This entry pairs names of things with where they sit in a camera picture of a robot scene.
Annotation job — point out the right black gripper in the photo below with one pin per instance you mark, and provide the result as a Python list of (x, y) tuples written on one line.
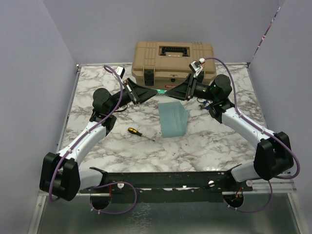
[(185, 90)]

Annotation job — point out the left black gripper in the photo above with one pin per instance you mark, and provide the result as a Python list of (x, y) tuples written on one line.
[(140, 93)]

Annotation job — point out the green white glue stick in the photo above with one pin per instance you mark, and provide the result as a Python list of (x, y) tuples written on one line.
[(161, 92)]

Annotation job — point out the teal envelope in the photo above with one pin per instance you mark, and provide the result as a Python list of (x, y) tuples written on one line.
[(173, 119)]

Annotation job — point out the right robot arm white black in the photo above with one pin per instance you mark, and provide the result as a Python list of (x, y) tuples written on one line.
[(272, 156)]

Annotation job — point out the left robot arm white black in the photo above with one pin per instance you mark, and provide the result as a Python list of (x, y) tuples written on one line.
[(60, 175)]

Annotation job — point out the blue black pliers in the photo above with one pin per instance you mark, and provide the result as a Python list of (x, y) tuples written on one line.
[(204, 105)]

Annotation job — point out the tan plastic toolbox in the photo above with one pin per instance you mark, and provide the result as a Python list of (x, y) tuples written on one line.
[(165, 65)]

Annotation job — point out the yellow black screwdriver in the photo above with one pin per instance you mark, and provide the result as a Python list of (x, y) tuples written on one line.
[(137, 133)]

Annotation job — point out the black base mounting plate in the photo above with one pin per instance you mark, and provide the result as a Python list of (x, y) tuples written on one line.
[(164, 187)]

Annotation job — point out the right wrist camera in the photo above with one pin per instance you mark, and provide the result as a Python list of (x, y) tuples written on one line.
[(196, 66)]

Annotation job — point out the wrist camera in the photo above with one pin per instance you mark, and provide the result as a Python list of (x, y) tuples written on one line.
[(196, 66), (120, 71)]

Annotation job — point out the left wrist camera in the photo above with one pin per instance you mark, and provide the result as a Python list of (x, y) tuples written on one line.
[(120, 71)]

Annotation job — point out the aluminium frame rail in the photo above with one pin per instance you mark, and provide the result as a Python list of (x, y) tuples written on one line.
[(69, 106)]

